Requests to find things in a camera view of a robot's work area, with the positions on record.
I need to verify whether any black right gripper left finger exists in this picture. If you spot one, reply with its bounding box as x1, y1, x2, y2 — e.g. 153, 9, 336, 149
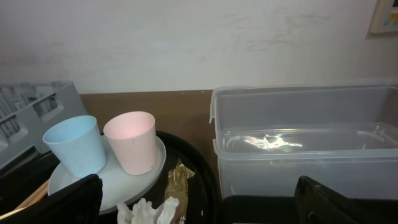
1, 174, 103, 224

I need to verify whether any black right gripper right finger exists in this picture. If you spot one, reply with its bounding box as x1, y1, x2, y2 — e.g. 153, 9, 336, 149
294, 176, 397, 224

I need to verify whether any light blue plastic cup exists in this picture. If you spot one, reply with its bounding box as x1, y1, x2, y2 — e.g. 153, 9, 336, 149
42, 115, 107, 178

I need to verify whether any white napkin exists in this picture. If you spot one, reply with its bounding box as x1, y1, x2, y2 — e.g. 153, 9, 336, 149
116, 197, 179, 224

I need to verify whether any pink plastic cup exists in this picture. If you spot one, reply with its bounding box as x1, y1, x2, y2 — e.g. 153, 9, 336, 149
103, 111, 157, 175

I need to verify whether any gold foil wrapper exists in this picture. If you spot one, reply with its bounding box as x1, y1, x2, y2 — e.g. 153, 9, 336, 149
164, 159, 195, 224

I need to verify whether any grey dishwasher rack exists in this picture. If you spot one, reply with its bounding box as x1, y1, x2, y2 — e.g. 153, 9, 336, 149
1, 81, 88, 168

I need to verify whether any left wooden chopstick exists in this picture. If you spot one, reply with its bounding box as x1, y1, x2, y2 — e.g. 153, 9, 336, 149
16, 179, 49, 210

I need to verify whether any wooden chopstick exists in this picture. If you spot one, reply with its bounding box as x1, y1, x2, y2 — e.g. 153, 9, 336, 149
16, 179, 49, 210
0, 207, 25, 220

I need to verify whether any pale grey round plate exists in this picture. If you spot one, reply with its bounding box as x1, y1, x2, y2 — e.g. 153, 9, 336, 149
47, 134, 167, 216

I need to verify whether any right wooden chopstick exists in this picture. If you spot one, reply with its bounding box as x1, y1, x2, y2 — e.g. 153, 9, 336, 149
0, 207, 25, 220

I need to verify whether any clear plastic bin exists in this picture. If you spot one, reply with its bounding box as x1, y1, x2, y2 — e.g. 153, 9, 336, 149
210, 81, 397, 200

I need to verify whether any black rectangular tray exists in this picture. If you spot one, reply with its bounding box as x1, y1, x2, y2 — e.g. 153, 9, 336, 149
216, 195, 397, 224

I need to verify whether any wall panel fixture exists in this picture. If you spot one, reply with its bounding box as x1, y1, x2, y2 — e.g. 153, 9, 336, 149
366, 0, 397, 39

